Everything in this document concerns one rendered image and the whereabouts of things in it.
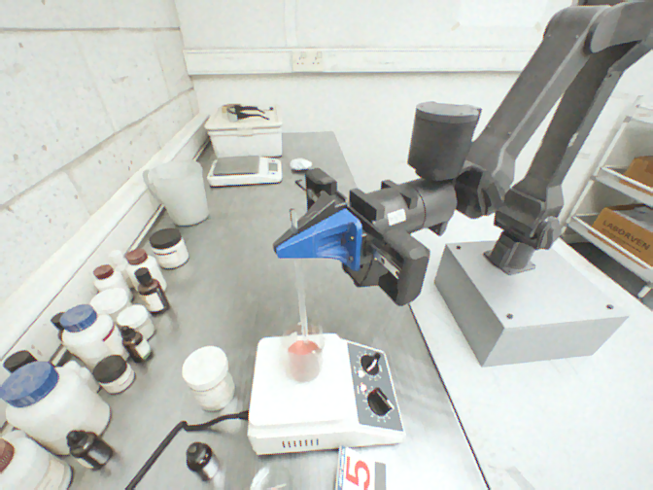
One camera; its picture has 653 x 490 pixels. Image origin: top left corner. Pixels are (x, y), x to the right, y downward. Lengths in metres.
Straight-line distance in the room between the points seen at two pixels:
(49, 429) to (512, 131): 0.63
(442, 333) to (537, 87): 0.41
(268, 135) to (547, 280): 1.07
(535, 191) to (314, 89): 1.30
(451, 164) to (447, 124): 0.04
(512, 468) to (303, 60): 1.52
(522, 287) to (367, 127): 1.32
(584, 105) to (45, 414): 0.74
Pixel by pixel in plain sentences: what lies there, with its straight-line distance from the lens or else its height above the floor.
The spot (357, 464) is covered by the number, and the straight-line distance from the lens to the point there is 0.45.
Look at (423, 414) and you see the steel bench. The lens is 0.51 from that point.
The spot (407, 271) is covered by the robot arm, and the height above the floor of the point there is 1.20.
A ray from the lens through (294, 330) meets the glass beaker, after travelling 0.39.
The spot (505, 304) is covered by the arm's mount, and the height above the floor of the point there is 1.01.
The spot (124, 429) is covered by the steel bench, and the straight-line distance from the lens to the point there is 0.56.
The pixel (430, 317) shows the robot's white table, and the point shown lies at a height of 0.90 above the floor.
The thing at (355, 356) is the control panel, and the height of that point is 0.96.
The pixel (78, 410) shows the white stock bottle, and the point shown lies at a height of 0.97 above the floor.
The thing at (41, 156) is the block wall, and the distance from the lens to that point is 0.77.
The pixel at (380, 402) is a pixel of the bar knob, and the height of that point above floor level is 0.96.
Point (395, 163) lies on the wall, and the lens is 1.85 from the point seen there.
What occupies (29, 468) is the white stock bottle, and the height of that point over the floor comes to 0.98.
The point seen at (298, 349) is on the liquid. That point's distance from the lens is 0.41.
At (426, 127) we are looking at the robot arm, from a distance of 0.30.
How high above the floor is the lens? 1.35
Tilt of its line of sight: 37 degrees down
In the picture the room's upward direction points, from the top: straight up
